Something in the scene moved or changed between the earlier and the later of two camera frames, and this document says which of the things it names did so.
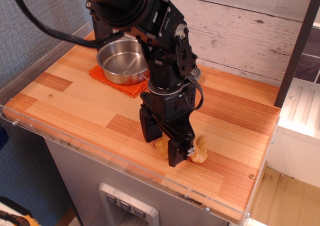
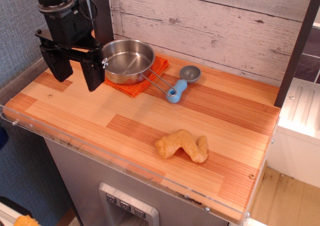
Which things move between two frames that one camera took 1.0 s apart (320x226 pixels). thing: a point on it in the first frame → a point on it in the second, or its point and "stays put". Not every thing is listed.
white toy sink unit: x=295 y=149 stays put
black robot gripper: x=171 y=114 → x=71 y=32
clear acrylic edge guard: x=132 y=173 stays put
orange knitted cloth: x=134 y=90 stays put
